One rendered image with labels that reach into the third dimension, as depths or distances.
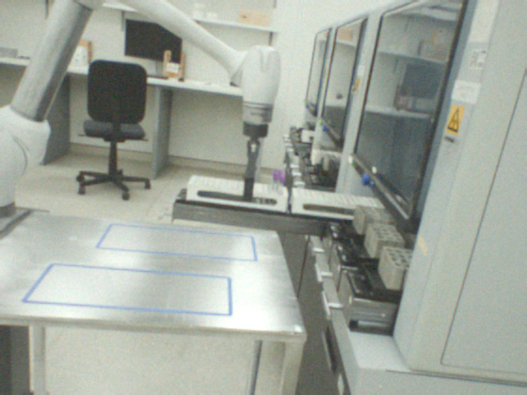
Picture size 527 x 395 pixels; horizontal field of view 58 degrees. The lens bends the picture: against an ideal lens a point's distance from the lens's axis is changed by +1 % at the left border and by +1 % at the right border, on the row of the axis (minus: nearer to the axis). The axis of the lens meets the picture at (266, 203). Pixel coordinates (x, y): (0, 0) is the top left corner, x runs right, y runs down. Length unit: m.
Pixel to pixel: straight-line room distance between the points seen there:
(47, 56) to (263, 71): 0.63
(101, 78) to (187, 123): 1.48
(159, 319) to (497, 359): 0.61
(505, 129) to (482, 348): 0.40
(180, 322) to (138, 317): 0.07
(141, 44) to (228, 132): 1.16
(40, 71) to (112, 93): 2.21
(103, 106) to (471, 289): 3.24
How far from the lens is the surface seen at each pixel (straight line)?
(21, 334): 1.71
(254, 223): 1.41
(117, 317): 0.83
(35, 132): 1.61
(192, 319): 0.83
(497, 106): 0.83
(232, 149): 4.99
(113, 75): 3.74
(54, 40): 1.56
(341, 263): 1.16
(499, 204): 0.87
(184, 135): 5.02
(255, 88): 1.34
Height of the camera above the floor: 1.26
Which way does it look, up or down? 18 degrees down
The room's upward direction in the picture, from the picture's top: 8 degrees clockwise
